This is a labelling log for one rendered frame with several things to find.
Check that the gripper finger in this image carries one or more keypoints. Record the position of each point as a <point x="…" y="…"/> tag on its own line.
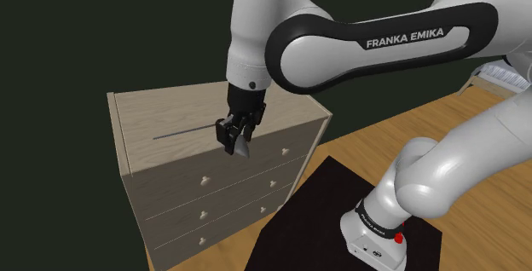
<point x="226" y="133"/>
<point x="253" y="122"/>

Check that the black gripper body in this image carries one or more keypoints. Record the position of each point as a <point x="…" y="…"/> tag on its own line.
<point x="245" y="100"/>

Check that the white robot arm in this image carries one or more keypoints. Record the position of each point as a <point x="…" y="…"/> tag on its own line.
<point x="436" y="170"/>

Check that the grey pointed object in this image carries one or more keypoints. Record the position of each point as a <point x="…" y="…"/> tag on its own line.
<point x="242" y="149"/>

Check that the thin dark rod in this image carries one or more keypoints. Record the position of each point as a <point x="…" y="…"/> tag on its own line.
<point x="183" y="132"/>

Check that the light wooden chest of drawers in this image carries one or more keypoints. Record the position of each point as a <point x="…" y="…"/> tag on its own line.
<point x="166" y="108"/>

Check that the wooden bed with white mattress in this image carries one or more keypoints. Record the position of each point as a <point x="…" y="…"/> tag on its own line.
<point x="501" y="77"/>

